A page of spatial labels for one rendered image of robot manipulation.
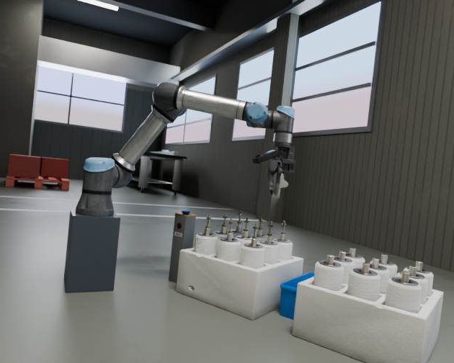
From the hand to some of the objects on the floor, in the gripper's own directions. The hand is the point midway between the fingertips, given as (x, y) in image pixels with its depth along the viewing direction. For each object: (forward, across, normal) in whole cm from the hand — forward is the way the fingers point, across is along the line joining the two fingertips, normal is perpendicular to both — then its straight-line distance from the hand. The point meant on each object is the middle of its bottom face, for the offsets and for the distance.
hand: (272, 191), depth 155 cm
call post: (+46, +28, +29) cm, 62 cm away
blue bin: (+46, -8, -16) cm, 50 cm away
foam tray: (+46, +9, +6) cm, 48 cm away
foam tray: (+46, -35, -26) cm, 64 cm away
